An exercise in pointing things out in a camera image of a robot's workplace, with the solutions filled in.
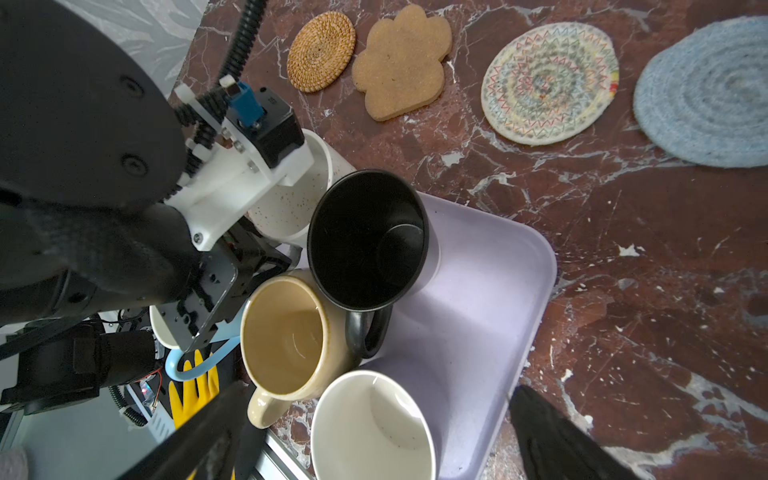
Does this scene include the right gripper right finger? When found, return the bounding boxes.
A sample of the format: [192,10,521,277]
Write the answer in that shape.
[509,385,636,480]

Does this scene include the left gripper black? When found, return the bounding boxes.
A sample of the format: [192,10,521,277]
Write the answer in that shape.
[161,217,291,352]

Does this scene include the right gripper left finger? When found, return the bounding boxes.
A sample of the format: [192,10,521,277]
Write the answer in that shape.
[121,381,267,479]

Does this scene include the white speckled mug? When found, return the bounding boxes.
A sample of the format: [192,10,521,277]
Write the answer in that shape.
[246,129,355,248]

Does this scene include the black mug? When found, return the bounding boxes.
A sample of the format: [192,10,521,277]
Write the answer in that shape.
[307,169,441,359]

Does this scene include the round woven rattan coaster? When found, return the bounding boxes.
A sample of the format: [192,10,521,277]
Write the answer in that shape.
[287,11,356,93]

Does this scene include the cork paw shaped coaster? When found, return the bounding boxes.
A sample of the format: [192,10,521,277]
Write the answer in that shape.
[352,4,452,122]

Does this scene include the multicolour woven round coaster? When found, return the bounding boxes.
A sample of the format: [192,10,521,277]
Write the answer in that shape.
[481,22,619,146]

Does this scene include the grey blue round coaster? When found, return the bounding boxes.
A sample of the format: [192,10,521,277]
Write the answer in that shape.
[633,16,767,168]

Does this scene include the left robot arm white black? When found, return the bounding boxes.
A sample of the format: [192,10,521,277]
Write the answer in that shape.
[1,1,290,415]

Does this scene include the beige ceramic mug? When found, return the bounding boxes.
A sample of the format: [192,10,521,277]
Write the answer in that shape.
[240,269,361,429]

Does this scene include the lavender plastic tray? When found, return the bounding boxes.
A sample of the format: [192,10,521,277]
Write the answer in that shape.
[359,195,556,479]

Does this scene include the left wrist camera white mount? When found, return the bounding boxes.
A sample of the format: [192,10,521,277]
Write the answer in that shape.
[167,82,315,252]

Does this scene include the white mug blue handle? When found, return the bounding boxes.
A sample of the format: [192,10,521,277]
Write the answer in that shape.
[148,302,248,383]

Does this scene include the white mug lavender handle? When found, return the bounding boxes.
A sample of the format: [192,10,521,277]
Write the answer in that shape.
[311,356,449,479]

